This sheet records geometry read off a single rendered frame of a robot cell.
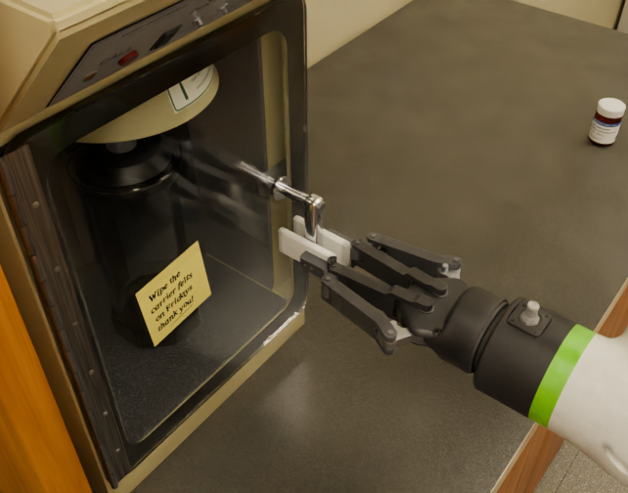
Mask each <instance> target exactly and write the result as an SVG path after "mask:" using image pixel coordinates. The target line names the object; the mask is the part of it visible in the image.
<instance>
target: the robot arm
mask: <svg viewBox="0 0 628 493"><path fill-rule="evenodd" d="M292 220H293V232H291V231H290V230H288V229H286V228H284V227H282V228H280V229H279V230H278V234H279V251H280V252H282V253H284V254H286V255H288V256H289V257H291V258H293V259H295V260H297V261H299V262H300V266H301V268H302V269H304V270H306V271H308V272H309V273H311V274H313V275H315V276H317V277H319V278H321V279H322V293H321V296H322V298H323V299H324V300H325V301H326V302H327V303H329V304H330V305H331V306H332V307H333V308H334V309H336V310H337V311H338V312H339V313H341V314H342V315H343V316H345V317H346V318H347V319H349V320H350V321H351V322H352V323H354V324H355V325H356V326H358V327H359V328H360V329H362V330H363V331H364V332H365V333H367V334H368V335H369V336H371V337H372V338H373V339H374V340H375V341H376V342H377V344H378V346H379V347H380V349H381V351H382V352H383V353H384V354H385V355H392V354H394V352H395V347H396V346H399V345H402V344H405V343H408V342H412V343H414V344H415V345H420V346H426V347H429V348H431V349H432V350H433V351H434V352H435V353H436V354H437V355H438V356H439V357H440V358H441V359H442V360H444V361H446V362H448V363H449V364H451V365H453V366H455V367H457V368H459V369H460V370H462V371H464V372H466V373H468V374H473V380H472V382H473V385H474V388H475V389H477V390H479V391H481V392H482V393H484V394H486V395H488V396H490V397H491V398H493V399H495V400H497V401H498V402H500V403H502V404H504V405H506V406H507V407H509V408H511V409H513V410H514V411H516V412H518V413H520V414H522V415H523V416H525V417H527V418H528V419H530V420H531V421H533V422H535V423H537V424H538V425H540V426H543V427H545V428H546V429H548V430H550V431H552V432H553V433H555V434H557V435H558V436H560V437H561V438H563V439H564V440H566V441H567V442H569V443H570V444H572V445H573V446H574V447H576V448H577V449H579V450H580V451H581V452H583V453H584V454H585V455H587V456H588V457H589V458H590V459H591V460H593V461H594V462H595V463H596V464H597V465H598V466H600V467H601V468H602V469H603V470H604V471H605V472H606V473H607V474H609V475H610V476H611V477H613V478H614V479H615V480H617V481H619V482H620V483H622V484H624V485H626V486H628V325H627V327H626V329H625V331H624V332H623V334H622V335H621V336H618V337H615V338H608V337H605V336H601V335H599V334H597V333H595V332H593V331H591V330H589V329H587V328H585V327H583V326H581V325H579V324H577V323H575V322H572V321H570V320H568V319H566V318H564V317H562V316H561V315H559V314H557V313H555V312H553V311H551V310H549V309H547V308H544V307H542V306H540V305H539V304H538V303H537V302H536V301H530V300H528V299H526V298H524V297H520V298H517V299H516V300H514V301H513V302H512V303H511V304H509V303H508V301H507V300H506V299H504V298H502V297H500V296H498V295H496V294H494V293H492V292H490V291H487V290H485V289H483V288H481V287H478V286H473V287H470V288H469V287H468V286H467V285H466V284H465V283H464V282H463V281H462V280H460V271H461V266H462V259H461V257H459V256H452V255H442V254H437V253H434V252H431V251H428V250H425V249H422V248H419V247H417V246H412V245H409V244H406V243H403V242H400V241H397V240H394V239H392V238H390V237H387V236H384V235H381V234H378V233H375V232H371V233H369V234H368V236H367V238H366V239H363V240H360V239H356V240H353V239H351V238H349V237H347V236H345V235H344V234H342V233H340V232H338V231H336V230H332V229H330V230H329V231H327V230H325V229H324V228H323V247H321V246H318V245H316V244H314V243H312V242H310V241H308V240H306V239H304V218H302V217H300V216H298V215H296V216H295V217H294V218H293V219H292ZM379 246H380V247H381V248H379ZM349 258H351V267H352V268H353V266H354V267H355V266H356V265H357V266H359V267H360V268H362V269H364V270H365V271H367V272H368V273H370V274H372V275H373V276H375V277H377V278H378V279H380V280H382V281H383V282H384V283H382V282H380V281H378V280H376V279H373V278H371V277H369V276H367V275H364V274H362V273H360V272H358V271H355V270H353V269H351V268H349V267H346V266H347V265H348V264H349ZM385 283H386V284H385ZM377 308H378V309H379V310H381V311H383V312H384V313H385V315H386V316H387V317H388V318H390V319H392V321H389V320H388V318H387V317H386V316H385V315H384V314H382V313H381V312H380V311H379V310H378V309H377ZM393 320H394V321H393ZM396 321H397V322H399V323H400V324H401V326H402V328H401V327H399V326H398V325H397V324H396Z"/></svg>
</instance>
